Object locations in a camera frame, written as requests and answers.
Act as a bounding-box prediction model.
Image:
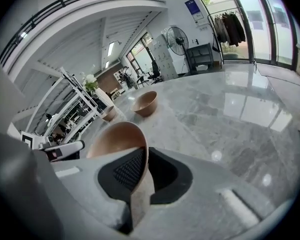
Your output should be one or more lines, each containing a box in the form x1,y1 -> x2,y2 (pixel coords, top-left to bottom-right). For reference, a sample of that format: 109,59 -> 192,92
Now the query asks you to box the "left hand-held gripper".
21,131 -> 86,162

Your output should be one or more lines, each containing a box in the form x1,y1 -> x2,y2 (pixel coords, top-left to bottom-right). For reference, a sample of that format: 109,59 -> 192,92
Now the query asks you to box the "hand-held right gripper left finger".
49,146 -> 150,235

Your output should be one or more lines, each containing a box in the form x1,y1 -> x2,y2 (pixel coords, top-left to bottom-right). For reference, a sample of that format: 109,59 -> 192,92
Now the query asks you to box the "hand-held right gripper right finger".
139,146 -> 295,240

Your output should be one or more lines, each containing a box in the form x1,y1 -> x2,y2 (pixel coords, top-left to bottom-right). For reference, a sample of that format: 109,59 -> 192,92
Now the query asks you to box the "brown bowl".
131,90 -> 159,117
101,105 -> 119,122
86,120 -> 157,232

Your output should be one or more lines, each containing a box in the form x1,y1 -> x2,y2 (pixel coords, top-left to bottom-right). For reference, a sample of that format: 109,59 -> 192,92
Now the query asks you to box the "white ribbed vase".
94,87 -> 115,110

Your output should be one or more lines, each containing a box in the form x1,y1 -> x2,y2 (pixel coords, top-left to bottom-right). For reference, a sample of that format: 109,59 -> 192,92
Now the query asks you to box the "white metal shelving rack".
12,66 -> 108,145

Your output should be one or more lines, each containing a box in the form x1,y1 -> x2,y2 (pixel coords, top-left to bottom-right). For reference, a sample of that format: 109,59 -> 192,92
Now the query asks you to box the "white display cabinet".
113,68 -> 126,81

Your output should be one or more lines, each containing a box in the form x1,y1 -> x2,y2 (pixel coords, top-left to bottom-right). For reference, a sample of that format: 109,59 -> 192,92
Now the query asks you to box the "black office chair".
147,60 -> 163,85

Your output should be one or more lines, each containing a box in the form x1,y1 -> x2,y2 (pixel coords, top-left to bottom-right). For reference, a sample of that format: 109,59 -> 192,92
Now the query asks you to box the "white locker cabinet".
153,33 -> 178,81

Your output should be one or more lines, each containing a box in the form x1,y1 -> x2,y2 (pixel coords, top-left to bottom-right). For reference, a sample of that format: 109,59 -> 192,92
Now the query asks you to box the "white tray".
193,63 -> 211,72

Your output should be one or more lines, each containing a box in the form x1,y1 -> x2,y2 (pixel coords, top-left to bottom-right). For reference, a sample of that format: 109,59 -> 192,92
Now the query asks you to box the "black balcony railing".
0,0 -> 151,65

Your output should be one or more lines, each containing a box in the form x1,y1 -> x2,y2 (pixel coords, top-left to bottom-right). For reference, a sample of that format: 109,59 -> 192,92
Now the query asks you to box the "black standing fan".
166,26 -> 200,76

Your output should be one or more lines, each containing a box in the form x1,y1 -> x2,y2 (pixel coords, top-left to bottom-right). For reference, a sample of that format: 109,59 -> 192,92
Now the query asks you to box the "grey floor mat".
256,63 -> 300,90

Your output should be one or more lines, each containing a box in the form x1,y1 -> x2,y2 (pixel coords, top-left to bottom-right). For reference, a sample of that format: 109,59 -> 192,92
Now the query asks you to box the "black storage shelf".
186,43 -> 215,76

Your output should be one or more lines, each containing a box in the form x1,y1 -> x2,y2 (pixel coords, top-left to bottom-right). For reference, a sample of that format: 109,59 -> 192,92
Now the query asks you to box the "glass entrance door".
196,0 -> 300,65

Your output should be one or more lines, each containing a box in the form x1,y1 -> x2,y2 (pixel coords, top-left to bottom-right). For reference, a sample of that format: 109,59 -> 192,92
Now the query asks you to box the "black metal clothes rack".
206,6 -> 253,62

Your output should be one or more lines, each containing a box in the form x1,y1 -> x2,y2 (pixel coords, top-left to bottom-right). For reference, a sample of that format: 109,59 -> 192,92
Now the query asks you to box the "blue wall poster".
184,0 -> 203,22

